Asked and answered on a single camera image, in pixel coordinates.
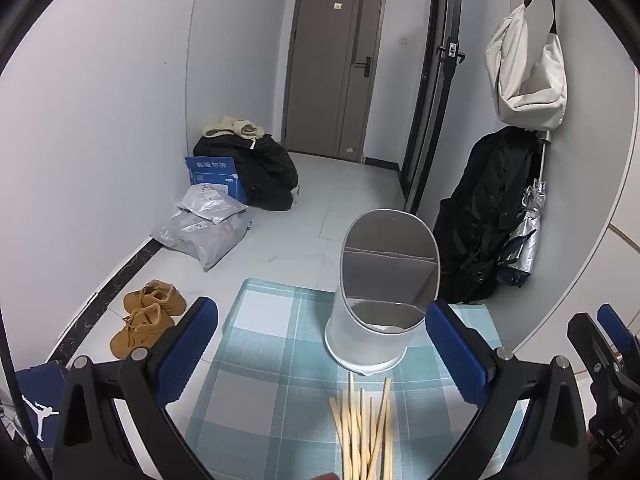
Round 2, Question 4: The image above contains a wooden chopstick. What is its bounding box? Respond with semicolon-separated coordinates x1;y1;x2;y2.
341;391;358;479
381;377;393;480
367;377;392;480
329;398;352;480
357;389;368;480
366;396;376;479
348;372;358;479

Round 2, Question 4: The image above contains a white utensil holder cup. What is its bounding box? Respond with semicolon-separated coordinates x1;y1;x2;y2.
324;209;440;376

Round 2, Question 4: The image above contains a white hanging shoulder bag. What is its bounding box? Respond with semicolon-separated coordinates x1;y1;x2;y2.
485;0;568;131

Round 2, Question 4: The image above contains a near tan shoe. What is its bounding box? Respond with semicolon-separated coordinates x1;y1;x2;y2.
110;304;175;360

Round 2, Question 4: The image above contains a tan shoe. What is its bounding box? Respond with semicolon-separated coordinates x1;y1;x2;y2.
110;304;175;360
124;280;186;316

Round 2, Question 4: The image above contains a far tan shoe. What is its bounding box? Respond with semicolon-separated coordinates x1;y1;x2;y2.
124;280;186;316

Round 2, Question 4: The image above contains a teal plaid placemat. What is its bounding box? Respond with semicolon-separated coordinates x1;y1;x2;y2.
184;276;532;480

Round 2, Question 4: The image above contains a silver folded umbrella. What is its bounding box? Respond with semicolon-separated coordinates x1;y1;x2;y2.
498;130;551;288

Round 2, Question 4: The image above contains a blue jordan shoe box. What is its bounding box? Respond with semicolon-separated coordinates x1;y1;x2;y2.
16;361;68;448

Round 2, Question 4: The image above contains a lower grey parcel bag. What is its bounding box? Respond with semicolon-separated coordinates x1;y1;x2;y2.
151;210;250;272

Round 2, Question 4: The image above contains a grey parcel bag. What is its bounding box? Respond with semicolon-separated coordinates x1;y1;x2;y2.
151;210;250;272
177;183;246;226

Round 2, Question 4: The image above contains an upper grey parcel bag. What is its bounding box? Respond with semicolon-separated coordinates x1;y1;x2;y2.
177;183;246;226

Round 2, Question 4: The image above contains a black hanging jacket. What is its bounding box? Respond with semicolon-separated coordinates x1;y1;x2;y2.
434;126;540;304

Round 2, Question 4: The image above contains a blue cardboard box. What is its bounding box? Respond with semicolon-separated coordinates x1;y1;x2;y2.
186;156;248;205

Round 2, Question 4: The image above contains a black bag on floor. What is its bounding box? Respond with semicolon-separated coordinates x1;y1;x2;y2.
193;134;298;211

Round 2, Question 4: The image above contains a beige garment on bag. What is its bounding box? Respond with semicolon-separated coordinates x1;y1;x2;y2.
203;116;266;140

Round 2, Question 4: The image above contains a black framed glass door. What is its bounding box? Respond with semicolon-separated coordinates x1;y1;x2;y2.
400;0;465;214

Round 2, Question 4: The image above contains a grey entrance door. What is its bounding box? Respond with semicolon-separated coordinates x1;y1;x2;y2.
282;0;385;162

